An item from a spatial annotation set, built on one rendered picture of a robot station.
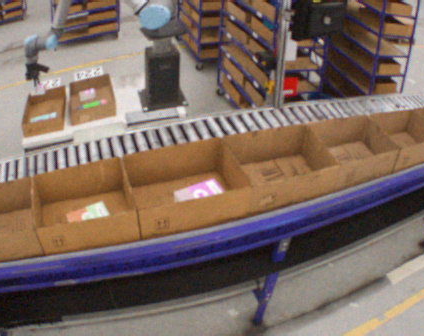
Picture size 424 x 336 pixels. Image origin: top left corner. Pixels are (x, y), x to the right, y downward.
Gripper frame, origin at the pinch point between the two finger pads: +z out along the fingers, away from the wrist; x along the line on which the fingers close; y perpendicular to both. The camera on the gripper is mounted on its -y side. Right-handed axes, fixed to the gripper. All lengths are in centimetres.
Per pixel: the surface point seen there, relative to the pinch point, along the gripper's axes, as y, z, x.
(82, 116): -33.6, 12.8, 17.2
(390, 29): -258, -27, -58
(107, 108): -49, 11, 13
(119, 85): -51, 18, -24
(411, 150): -196, -10, 82
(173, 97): -86, 13, 3
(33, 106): 9.0, 17.3, -7.9
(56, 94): -8.1, 13.7, -13.8
